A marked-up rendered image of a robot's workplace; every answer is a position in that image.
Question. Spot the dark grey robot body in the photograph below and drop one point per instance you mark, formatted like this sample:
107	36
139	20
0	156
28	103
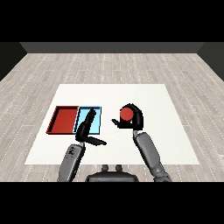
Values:
112	176

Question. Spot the light blue shallow open box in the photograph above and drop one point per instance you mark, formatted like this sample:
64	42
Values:
97	119

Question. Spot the red shallow open box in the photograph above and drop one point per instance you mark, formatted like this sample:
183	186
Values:
63	119

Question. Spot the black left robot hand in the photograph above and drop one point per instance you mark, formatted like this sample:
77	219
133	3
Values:
84	129

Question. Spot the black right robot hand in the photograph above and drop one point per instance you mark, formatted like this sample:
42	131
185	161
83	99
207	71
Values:
134	119

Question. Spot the small red can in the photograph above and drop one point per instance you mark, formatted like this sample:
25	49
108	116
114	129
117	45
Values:
126	114

